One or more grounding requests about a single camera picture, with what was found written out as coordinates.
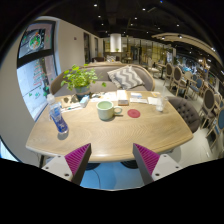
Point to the large window with decorations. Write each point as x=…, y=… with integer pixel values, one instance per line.
x=36, y=83

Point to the group of ceiling spotlights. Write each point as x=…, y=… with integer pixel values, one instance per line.
x=95, y=5

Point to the white round column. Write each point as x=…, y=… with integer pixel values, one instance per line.
x=115, y=42

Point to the light green ceramic mug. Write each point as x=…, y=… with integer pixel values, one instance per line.
x=105, y=111

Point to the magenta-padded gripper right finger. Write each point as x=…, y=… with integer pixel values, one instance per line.
x=148, y=160

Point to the grey upholstered curved sofa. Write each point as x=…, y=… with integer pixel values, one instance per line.
x=103, y=73

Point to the small light blue packet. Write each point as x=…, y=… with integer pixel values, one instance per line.
x=84, y=101

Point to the flat round red coaster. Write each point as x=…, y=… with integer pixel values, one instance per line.
x=134, y=113

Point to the group of dining chairs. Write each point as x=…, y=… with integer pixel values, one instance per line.
x=208, y=98

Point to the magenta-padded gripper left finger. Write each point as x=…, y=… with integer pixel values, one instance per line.
x=75, y=160

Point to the dark grey tufted armchair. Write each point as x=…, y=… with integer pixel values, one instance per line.
x=185, y=113

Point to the white paper napkin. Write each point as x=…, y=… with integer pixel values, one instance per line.
x=152, y=100

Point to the potted green leafy plant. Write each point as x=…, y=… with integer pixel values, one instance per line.
x=80, y=78

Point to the printed paper leaflet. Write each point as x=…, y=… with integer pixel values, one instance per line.
x=106, y=96

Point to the clear blue-labelled water bottle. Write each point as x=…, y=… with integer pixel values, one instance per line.
x=58, y=118

